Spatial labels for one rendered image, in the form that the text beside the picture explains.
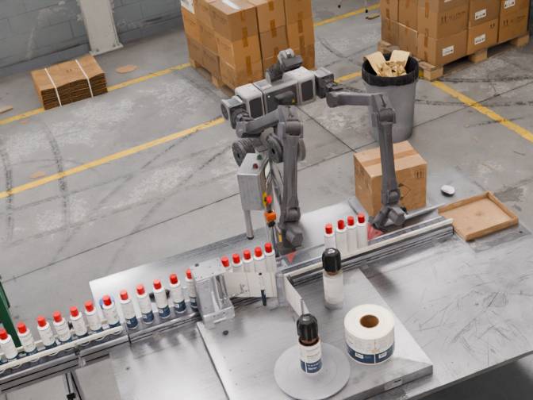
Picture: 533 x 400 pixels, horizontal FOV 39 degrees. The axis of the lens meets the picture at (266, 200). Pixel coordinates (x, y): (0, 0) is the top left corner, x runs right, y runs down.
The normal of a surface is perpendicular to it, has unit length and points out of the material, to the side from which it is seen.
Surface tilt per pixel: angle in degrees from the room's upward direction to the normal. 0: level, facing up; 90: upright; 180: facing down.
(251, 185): 90
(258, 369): 0
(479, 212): 0
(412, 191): 90
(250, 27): 90
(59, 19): 90
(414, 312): 0
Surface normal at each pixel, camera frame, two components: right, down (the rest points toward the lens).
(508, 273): -0.11, -0.81
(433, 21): -0.86, 0.35
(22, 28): 0.45, 0.47
